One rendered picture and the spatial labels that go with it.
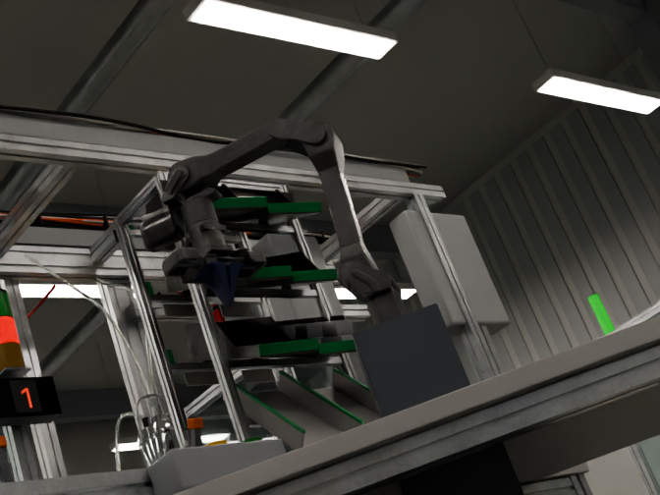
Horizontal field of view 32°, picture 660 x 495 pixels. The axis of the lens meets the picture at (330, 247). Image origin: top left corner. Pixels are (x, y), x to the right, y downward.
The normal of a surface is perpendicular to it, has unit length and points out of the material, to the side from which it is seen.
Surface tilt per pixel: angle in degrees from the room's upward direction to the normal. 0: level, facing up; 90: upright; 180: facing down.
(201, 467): 90
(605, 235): 90
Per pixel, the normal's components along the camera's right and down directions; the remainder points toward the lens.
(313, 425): 0.11, -0.97
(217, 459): 0.61, -0.51
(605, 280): -0.73, -0.04
